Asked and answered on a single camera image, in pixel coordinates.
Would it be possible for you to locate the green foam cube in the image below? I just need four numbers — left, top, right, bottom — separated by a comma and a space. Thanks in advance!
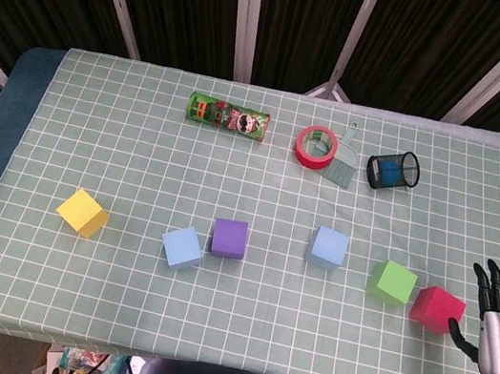
363, 255, 422, 312

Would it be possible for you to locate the purple foam cube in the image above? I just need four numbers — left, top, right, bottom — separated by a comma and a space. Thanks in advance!
208, 216, 253, 262

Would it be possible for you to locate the red cube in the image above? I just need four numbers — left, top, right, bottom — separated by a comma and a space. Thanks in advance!
406, 281, 470, 340

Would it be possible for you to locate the yellow foam cube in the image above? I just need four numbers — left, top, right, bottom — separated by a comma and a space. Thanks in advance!
51, 183, 114, 243

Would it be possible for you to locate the colourful printed bag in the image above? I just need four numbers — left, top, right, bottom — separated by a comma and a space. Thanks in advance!
42, 340, 130, 374

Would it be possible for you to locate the black mesh pen holder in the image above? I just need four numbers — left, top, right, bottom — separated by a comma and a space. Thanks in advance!
363, 143, 425, 197

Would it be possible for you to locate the blue roll in holder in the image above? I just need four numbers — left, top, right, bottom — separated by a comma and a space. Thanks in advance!
374, 156, 404, 185

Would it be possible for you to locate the red tape roll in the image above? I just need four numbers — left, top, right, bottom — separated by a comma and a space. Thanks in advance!
291, 121, 342, 174

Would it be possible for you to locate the green checked tablecloth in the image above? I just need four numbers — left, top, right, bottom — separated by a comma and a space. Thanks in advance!
0, 34, 500, 374

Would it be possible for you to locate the green Pringles can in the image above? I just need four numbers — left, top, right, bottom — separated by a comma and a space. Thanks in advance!
183, 91, 275, 145

